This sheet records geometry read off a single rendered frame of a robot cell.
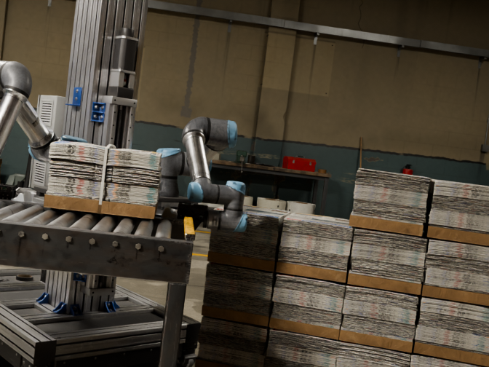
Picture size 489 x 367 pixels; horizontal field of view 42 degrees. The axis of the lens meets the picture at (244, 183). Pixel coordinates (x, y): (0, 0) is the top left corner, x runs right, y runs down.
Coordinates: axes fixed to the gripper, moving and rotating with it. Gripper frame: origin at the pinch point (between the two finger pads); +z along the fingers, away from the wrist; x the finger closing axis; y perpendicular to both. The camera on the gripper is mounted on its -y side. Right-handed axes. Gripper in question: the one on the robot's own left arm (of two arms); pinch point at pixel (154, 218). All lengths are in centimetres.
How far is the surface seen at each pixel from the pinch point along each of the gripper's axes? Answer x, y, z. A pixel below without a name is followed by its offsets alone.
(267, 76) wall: -663, 138, -118
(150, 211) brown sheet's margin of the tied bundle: 23.4, 5.2, 0.9
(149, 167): 23.6, 20.4, 3.1
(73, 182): 23.0, 12.1, 28.2
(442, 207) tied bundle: 8, 17, -110
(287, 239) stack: -10, -4, -54
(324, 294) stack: -4, -23, -71
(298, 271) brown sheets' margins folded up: -7, -16, -60
